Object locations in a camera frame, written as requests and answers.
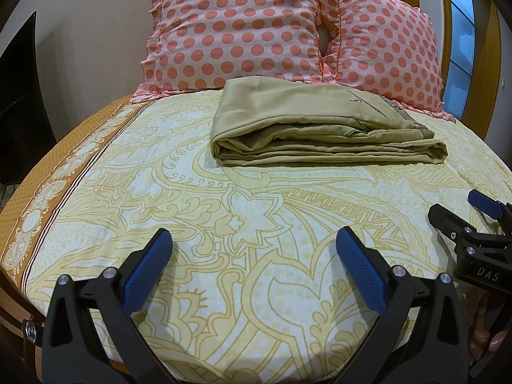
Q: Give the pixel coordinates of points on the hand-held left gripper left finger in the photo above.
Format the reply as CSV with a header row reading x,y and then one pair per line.
x,y
146,272

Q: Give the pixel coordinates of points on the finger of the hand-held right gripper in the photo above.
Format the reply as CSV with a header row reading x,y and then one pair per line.
x,y
480,199
444,216

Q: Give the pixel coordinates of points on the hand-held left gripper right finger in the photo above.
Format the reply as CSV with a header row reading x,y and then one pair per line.
x,y
360,268

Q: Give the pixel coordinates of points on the khaki pants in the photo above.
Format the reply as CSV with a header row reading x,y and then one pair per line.
x,y
320,128

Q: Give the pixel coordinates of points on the person's right hand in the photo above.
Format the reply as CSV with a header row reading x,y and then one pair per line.
x,y
478,328

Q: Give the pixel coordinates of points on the yellow patterned bed sheet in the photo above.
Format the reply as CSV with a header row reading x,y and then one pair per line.
x,y
248,224

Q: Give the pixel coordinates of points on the frosted glass panel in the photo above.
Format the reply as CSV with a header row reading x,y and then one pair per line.
x,y
460,48

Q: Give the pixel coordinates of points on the pink polka dot pillow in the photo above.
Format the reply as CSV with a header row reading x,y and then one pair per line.
x,y
380,48
236,28

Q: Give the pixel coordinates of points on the black television screen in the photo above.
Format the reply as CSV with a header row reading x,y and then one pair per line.
x,y
22,108

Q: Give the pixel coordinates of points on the wooden bed frame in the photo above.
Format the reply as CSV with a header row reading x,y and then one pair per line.
x,y
16,320

